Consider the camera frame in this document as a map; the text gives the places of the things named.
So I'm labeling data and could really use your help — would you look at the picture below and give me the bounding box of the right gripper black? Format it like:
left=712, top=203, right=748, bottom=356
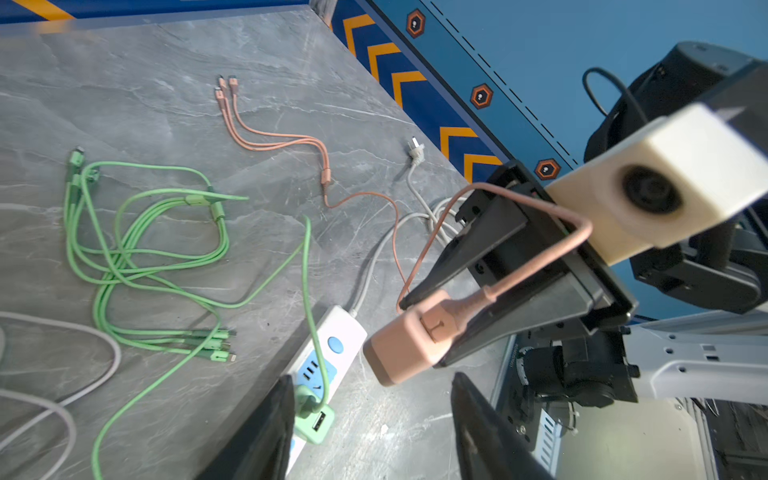
left=399, top=194, right=638, bottom=368

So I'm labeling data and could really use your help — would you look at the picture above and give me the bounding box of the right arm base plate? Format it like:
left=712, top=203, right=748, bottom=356
left=492, top=333, right=576, bottom=476

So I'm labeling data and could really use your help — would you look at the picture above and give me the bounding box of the white blue power strip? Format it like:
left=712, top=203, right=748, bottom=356
left=284, top=305, right=367, bottom=469

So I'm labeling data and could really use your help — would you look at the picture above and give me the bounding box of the green charger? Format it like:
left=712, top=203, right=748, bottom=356
left=294, top=385, right=336, bottom=445

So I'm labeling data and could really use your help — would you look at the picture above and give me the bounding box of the green tangled cable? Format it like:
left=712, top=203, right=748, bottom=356
left=62, top=146, right=331, bottom=480

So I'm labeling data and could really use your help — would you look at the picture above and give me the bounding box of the pink charger block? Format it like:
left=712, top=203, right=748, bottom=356
left=363, top=290, right=466, bottom=387

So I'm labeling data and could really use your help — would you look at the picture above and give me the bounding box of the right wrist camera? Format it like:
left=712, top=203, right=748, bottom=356
left=546, top=103, right=767, bottom=266

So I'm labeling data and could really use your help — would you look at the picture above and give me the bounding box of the pink multi-head cable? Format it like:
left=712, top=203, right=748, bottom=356
left=214, top=74, right=594, bottom=325

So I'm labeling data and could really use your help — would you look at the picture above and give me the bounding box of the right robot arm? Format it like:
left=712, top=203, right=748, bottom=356
left=366, top=41, right=767, bottom=407

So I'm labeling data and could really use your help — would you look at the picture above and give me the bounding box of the power strip white cord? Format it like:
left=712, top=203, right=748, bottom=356
left=347, top=136, right=475, bottom=319

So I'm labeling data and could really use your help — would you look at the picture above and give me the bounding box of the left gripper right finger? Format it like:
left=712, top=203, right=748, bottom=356
left=451, top=372, right=552, bottom=480

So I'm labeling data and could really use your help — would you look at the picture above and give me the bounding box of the white tangled cable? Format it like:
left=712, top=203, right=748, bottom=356
left=0, top=311, right=122, bottom=480

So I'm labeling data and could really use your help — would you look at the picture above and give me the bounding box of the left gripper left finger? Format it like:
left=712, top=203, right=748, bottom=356
left=196, top=375, right=296, bottom=480

